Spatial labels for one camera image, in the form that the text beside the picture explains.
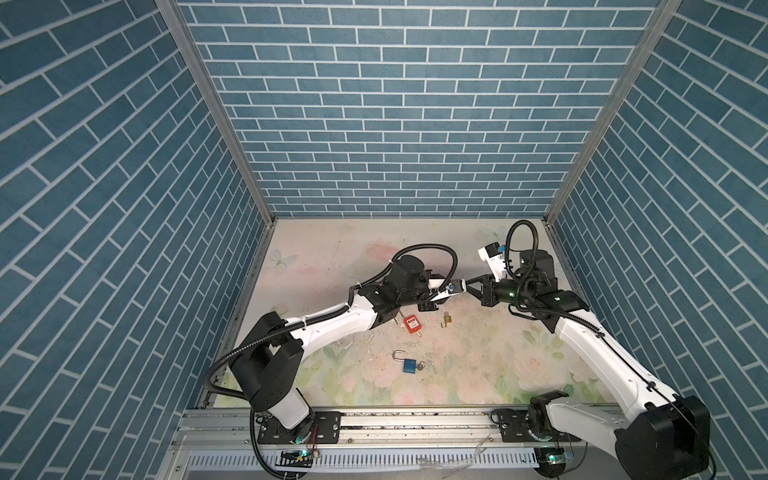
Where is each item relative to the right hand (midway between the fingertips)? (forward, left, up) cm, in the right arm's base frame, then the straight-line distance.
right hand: (461, 282), depth 77 cm
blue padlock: (-15, +12, -21) cm, 29 cm away
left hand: (+1, +3, -2) cm, 4 cm away
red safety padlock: (-3, +12, -20) cm, 24 cm away
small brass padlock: (0, +2, -22) cm, 22 cm away
